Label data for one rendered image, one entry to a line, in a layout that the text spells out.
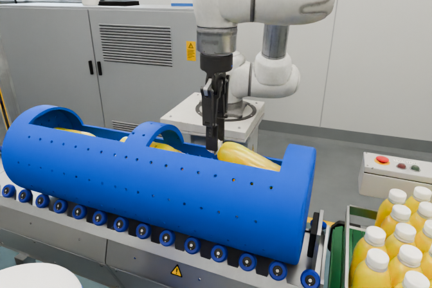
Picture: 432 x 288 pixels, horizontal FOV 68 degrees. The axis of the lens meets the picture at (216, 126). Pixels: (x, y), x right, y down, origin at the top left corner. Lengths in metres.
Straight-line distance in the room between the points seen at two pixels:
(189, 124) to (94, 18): 1.75
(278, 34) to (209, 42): 0.65
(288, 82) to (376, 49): 2.25
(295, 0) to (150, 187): 0.52
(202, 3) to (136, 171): 0.42
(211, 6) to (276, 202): 0.42
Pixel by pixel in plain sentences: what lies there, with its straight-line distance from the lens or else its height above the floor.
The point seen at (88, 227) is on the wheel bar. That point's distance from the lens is 1.08.
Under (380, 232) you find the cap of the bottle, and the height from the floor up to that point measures 1.10.
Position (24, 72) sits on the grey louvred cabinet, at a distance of 3.65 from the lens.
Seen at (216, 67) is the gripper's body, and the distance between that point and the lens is 0.71.
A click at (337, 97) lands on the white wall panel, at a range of 3.68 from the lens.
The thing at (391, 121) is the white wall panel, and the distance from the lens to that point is 3.80.
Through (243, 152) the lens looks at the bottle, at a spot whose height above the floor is 1.21.
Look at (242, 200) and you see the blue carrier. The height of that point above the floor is 1.16.
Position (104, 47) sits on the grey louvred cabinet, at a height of 1.13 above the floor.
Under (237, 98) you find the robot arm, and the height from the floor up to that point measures 1.13.
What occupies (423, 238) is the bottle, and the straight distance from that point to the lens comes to 0.89.
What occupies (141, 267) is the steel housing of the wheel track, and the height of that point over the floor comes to 0.86.
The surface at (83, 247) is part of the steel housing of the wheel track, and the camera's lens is 1.12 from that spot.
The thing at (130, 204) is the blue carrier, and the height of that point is 1.08.
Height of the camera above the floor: 1.58
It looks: 23 degrees down
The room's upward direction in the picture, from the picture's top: straight up
